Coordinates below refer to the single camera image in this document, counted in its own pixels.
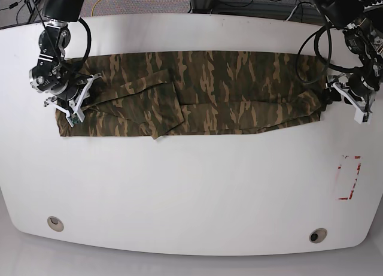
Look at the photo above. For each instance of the table cable grommet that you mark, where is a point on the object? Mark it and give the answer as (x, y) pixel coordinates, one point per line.
(55, 224)
(318, 235)

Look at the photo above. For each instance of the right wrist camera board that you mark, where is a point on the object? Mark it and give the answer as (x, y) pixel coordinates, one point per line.
(73, 120)

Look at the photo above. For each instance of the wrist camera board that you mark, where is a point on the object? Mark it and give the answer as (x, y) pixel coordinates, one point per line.
(362, 117)
(73, 120)

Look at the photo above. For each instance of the aluminium frame cart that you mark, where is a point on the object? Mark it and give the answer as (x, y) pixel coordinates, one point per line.
(290, 10)

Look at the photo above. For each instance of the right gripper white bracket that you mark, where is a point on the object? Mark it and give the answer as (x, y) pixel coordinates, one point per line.
(76, 101)

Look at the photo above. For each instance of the left table cable grommet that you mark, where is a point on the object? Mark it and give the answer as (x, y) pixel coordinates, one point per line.
(55, 224)

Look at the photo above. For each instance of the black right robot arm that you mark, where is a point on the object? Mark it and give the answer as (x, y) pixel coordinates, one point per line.
(53, 74)

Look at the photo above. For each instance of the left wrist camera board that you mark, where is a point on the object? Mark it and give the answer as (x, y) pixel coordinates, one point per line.
(362, 117)

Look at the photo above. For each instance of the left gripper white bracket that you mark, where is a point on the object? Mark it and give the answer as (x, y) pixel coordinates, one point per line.
(352, 88)

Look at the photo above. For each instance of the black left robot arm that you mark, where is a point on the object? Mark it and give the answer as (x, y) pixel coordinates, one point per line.
(360, 21)

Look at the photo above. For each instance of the camouflage T-shirt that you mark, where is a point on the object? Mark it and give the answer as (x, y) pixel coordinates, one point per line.
(198, 93)

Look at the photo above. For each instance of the red tape rectangle marking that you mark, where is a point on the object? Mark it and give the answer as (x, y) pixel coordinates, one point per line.
(346, 177)

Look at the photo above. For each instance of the right table cable grommet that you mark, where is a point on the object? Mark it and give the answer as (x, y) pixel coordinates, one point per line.
(318, 235)

